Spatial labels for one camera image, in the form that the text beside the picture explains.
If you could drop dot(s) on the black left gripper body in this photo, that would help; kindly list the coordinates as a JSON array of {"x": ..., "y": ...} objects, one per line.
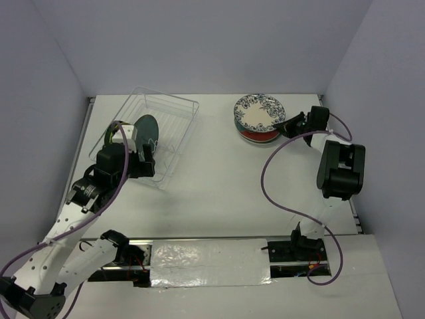
[{"x": 135, "y": 170}]

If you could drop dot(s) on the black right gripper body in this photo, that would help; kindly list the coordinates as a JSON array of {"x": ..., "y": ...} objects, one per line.
[{"x": 309, "y": 125}]

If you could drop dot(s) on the dark green plate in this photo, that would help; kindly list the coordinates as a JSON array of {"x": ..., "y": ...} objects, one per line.
[{"x": 147, "y": 133}]

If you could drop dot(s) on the blue white floral plate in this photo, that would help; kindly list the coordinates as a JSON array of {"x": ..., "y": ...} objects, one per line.
[{"x": 259, "y": 112}]

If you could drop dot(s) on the red teal floral plate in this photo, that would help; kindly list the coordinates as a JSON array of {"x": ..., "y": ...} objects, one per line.
[{"x": 259, "y": 142}]

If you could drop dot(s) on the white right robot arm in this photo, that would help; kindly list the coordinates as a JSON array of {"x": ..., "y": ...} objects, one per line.
[{"x": 340, "y": 173}]

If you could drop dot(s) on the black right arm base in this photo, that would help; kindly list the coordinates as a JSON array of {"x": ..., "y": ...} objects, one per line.
[{"x": 288, "y": 262}]

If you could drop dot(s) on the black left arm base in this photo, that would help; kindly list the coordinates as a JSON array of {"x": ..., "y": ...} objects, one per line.
[{"x": 135, "y": 269}]

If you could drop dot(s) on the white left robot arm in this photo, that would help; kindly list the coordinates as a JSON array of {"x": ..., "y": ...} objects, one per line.
[{"x": 39, "y": 289}]

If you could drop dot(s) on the lime green plate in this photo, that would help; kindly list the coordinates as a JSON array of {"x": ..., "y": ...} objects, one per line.
[{"x": 109, "y": 131}]

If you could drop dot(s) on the silver foil sheet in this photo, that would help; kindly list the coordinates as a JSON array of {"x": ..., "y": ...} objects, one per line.
[{"x": 207, "y": 263}]

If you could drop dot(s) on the clear wire dish rack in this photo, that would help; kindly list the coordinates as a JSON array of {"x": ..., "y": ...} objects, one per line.
[{"x": 175, "y": 119}]

